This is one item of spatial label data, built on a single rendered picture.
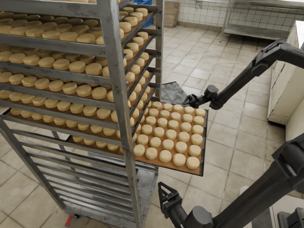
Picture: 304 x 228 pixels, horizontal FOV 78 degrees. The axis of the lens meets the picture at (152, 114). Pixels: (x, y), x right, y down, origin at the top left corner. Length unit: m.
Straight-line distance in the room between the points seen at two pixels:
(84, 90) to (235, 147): 1.82
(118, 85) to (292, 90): 2.04
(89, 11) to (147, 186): 1.38
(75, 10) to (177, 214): 0.65
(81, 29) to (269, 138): 2.22
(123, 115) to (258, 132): 2.08
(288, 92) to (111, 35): 2.10
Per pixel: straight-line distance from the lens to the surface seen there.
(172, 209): 0.72
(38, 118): 0.96
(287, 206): 1.73
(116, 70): 0.48
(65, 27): 0.68
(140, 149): 0.81
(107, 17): 0.44
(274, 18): 5.25
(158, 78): 0.99
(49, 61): 0.71
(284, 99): 2.40
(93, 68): 0.61
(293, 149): 0.56
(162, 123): 0.91
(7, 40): 0.70
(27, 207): 2.02
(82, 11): 0.50
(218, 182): 1.92
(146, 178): 1.67
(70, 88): 0.71
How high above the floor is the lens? 1.61
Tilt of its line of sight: 42 degrees down
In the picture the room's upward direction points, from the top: straight up
